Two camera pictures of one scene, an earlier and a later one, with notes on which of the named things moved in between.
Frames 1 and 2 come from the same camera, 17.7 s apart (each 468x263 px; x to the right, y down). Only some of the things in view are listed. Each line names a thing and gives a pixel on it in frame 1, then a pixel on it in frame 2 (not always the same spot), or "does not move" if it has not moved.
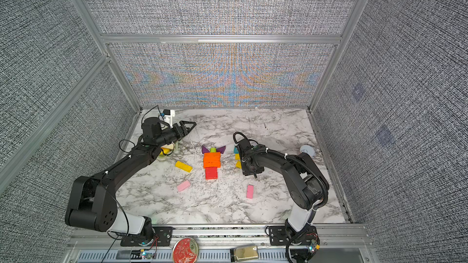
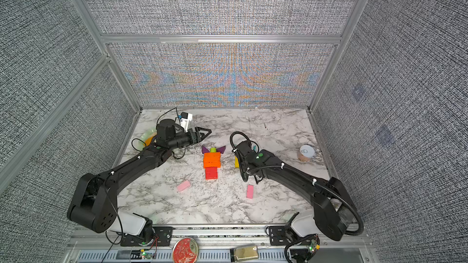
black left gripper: [184, 132] to [198, 137]
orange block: [211, 164] does not move
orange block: [212, 156] does not move
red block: [211, 170] does not move
